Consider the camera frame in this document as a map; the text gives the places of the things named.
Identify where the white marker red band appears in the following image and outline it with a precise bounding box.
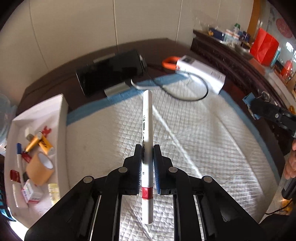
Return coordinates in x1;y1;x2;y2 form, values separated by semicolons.
141;90;154;225

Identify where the small oil bottle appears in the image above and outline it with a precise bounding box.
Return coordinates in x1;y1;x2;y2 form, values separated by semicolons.
48;183;60;205

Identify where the brown tape roll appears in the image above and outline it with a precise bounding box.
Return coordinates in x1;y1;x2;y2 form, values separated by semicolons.
26;152;54;186

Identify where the white marker blue cap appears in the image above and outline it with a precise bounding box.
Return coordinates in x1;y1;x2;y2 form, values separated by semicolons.
16;143;24;185

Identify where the pink small box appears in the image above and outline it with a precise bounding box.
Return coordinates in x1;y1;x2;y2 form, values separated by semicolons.
21;179;43;203

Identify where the red rectangular lighter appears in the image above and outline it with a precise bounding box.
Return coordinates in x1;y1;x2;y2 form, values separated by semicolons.
21;151;32;163

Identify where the white plastic bottle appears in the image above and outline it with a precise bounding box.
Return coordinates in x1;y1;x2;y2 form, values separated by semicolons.
13;182;28;209

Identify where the person right hand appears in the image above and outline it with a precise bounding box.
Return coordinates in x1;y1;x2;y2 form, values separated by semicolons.
283;140;296;180

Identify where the dark wooden sideboard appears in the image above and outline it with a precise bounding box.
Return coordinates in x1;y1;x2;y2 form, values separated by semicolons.
191;30;295;108

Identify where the white quilted table mat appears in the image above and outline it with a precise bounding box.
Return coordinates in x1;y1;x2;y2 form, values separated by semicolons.
66;74;282;241

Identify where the white power bank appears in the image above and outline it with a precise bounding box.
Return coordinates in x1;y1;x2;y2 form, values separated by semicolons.
176;55;226;94

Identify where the red paper bag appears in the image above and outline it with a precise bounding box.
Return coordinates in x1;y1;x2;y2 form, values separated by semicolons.
250;28;279;66

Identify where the white cardboard box tray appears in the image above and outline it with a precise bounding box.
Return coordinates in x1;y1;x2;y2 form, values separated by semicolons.
4;94;70;228

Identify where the black phone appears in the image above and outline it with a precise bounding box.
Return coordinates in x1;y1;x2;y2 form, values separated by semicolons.
76;49;147;97

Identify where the black cable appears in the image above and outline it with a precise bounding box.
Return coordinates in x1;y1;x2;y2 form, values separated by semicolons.
130;70;209;102

